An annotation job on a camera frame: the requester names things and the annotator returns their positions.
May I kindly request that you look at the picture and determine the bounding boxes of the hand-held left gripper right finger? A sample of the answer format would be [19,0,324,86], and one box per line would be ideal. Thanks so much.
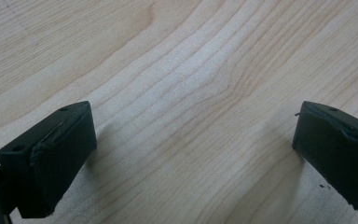
[291,100,358,219]

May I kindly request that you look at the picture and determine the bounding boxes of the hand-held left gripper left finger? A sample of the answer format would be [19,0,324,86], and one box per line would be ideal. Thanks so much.
[0,100,98,219]

